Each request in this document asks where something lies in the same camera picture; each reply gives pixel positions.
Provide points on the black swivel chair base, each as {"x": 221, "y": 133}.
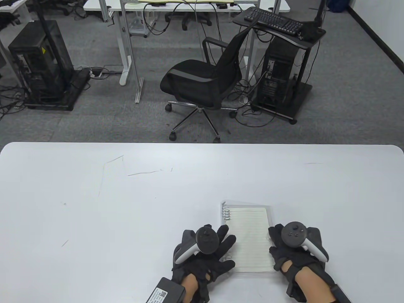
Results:
{"x": 189, "y": 20}

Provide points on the person's left forearm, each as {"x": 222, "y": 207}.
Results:
{"x": 191, "y": 287}

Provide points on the black cart with keyboard tray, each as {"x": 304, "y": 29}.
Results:
{"x": 301, "y": 94}

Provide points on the dark blue seat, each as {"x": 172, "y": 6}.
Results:
{"x": 337, "y": 4}

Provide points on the black and white controller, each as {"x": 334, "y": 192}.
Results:
{"x": 293, "y": 235}
{"x": 206, "y": 240}

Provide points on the person's left hand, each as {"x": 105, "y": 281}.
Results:
{"x": 202, "y": 265}

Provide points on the white power strip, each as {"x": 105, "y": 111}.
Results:
{"x": 96, "y": 73}

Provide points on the lined loose-leaf paper stack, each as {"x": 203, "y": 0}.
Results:
{"x": 252, "y": 240}

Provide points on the person's right hand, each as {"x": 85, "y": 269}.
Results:
{"x": 293, "y": 257}

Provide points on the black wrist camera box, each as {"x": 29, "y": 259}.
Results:
{"x": 165, "y": 292}
{"x": 342, "y": 295}

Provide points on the black computer tower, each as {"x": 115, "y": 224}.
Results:
{"x": 277, "y": 69}
{"x": 34, "y": 63}

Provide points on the black stand pole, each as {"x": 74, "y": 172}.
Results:
{"x": 44, "y": 22}

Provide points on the black keyboard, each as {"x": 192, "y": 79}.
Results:
{"x": 271, "y": 19}

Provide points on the black office chair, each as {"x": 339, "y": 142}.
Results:
{"x": 189, "y": 75}

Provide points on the aluminium frame post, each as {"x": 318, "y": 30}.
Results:
{"x": 129, "y": 47}

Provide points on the person's right forearm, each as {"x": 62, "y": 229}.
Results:
{"x": 312, "y": 285}

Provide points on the long white desk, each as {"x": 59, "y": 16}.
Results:
{"x": 94, "y": 4}

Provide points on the small white desk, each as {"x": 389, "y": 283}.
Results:
{"x": 9, "y": 4}

